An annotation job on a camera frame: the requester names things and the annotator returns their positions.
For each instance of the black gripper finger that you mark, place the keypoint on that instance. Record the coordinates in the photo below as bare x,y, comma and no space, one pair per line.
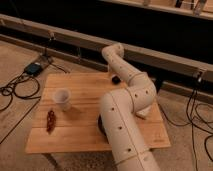
115,80

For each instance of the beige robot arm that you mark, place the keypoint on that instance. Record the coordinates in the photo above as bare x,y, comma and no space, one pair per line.
118,108

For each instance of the dark ceramic bowl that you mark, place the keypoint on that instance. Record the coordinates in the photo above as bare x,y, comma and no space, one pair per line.
100,126

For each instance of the translucent white cup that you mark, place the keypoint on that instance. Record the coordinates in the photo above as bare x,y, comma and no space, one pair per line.
62,97

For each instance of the white block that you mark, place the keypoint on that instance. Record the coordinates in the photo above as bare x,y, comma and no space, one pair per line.
143,113

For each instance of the wooden table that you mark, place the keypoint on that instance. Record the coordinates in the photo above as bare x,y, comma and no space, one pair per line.
76,130

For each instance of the dried red chili pepper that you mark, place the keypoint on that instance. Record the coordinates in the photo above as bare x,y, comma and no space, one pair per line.
51,120

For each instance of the black power adapter box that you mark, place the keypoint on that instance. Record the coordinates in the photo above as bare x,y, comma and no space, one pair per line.
33,69

